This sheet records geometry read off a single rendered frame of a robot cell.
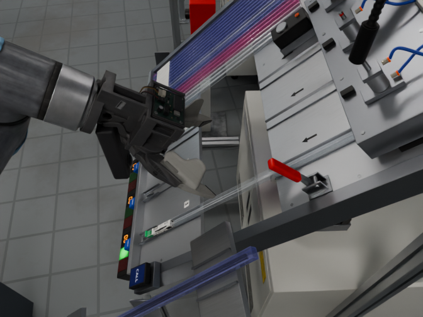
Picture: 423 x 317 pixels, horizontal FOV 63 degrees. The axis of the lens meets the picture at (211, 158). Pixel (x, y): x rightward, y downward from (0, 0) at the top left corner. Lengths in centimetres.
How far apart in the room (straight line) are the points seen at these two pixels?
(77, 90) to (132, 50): 213
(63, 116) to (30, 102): 4
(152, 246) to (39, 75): 47
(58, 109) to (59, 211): 139
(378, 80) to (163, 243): 51
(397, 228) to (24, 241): 148
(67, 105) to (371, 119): 37
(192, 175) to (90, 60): 212
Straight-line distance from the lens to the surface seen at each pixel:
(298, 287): 90
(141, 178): 89
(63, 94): 44
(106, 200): 176
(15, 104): 45
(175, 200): 77
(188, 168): 47
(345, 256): 96
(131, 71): 238
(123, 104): 44
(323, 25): 64
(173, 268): 70
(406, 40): 54
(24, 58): 45
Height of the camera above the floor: 146
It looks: 53 degrees down
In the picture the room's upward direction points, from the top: straight up
